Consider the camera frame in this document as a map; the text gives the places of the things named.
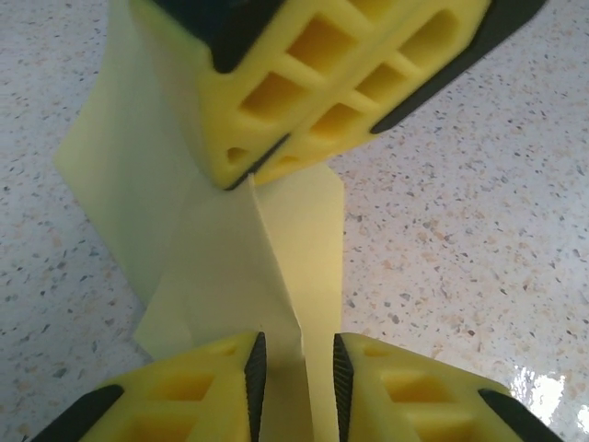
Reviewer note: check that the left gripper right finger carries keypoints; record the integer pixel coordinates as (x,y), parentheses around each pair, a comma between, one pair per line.
(414,400)

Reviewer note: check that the yellow paper sheet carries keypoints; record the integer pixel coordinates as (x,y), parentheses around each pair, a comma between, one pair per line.
(221,258)

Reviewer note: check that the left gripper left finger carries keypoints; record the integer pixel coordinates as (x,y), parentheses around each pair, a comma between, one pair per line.
(184,396)

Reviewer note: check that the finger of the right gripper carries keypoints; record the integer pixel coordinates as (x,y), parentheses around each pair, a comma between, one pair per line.
(257,60)
(409,60)

